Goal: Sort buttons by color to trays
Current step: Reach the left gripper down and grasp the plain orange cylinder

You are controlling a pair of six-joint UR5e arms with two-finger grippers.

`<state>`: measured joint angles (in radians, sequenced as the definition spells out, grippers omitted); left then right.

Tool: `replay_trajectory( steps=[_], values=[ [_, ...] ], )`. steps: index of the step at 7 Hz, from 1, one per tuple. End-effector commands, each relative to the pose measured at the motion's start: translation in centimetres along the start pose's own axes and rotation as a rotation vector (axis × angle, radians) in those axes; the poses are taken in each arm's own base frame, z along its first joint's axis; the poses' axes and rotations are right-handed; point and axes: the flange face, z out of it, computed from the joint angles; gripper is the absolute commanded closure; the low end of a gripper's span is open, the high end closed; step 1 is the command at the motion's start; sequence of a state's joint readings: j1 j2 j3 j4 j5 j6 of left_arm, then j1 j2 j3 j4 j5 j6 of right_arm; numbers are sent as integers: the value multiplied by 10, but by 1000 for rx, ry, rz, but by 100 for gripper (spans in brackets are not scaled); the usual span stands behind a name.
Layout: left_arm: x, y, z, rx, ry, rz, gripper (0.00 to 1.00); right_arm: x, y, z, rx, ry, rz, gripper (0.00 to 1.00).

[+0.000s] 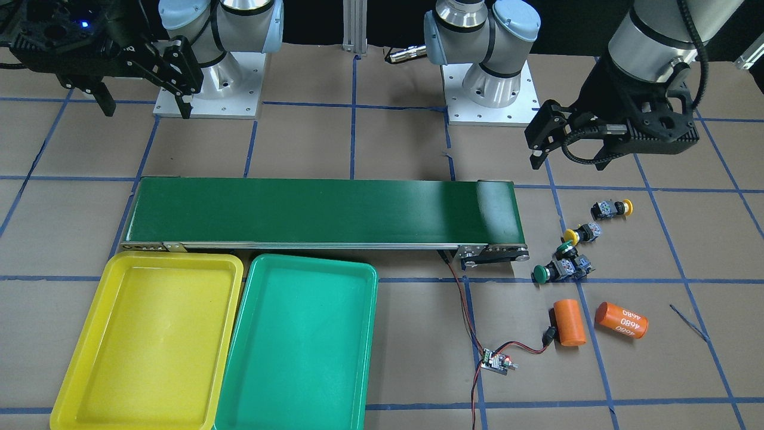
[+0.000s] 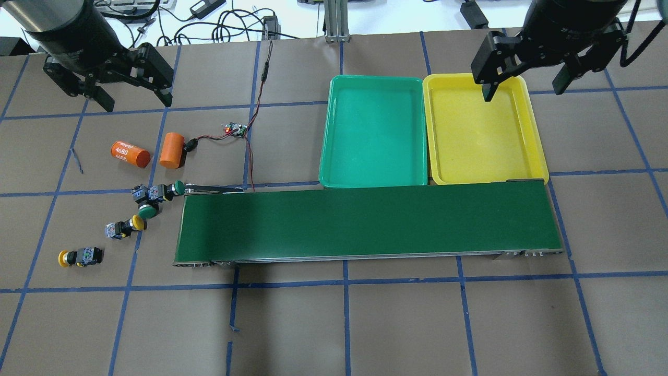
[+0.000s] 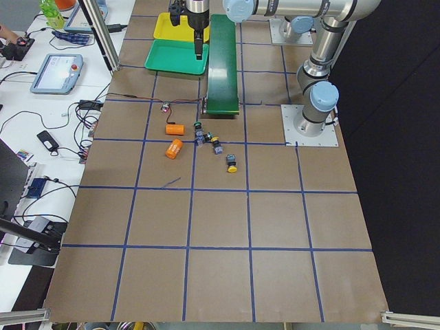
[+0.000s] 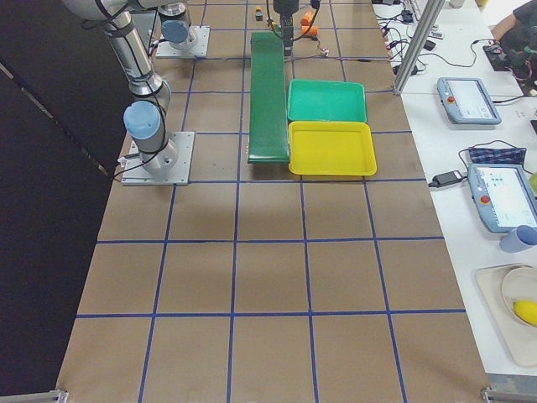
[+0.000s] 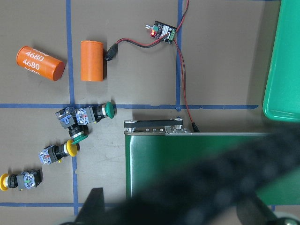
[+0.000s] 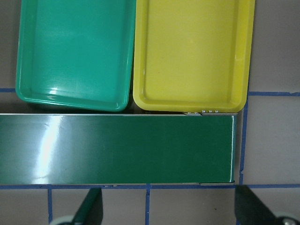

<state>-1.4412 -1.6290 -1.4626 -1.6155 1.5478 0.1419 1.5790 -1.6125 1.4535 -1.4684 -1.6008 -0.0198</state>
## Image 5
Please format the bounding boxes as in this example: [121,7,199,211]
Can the black braided cable sleeve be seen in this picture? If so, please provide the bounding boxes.
[100,131,300,225]

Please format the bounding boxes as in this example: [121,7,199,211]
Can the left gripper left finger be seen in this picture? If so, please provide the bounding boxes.
[74,187,104,225]

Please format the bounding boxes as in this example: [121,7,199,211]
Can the motor speed controller board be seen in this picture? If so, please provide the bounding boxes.
[145,21,177,44]

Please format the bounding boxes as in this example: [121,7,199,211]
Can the orange cylinder with 4680 print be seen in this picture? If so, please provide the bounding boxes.
[16,46,65,81]

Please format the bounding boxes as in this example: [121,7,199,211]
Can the green push button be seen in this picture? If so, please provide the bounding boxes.
[55,107,88,144]
[75,102,115,125]

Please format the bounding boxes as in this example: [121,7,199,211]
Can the green conveyor belt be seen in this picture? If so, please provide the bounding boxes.
[123,118,300,205]

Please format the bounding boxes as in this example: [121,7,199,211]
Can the red black power wire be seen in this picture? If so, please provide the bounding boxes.
[173,0,200,133]

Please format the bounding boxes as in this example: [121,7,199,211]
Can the yellow push button far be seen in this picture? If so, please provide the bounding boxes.
[0,170,42,191]

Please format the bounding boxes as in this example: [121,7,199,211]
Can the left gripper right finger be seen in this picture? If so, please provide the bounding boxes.
[236,195,278,225]

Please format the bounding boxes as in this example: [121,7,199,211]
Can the green plastic tray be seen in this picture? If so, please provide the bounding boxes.
[262,0,300,122]

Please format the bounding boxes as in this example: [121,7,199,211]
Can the yellow push button near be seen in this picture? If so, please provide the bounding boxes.
[38,140,78,165]

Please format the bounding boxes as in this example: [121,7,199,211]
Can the yellow push button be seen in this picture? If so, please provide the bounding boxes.
[0,170,42,191]
[38,140,78,165]

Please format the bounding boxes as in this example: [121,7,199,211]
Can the plain orange cylinder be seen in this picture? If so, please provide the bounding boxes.
[81,40,104,82]

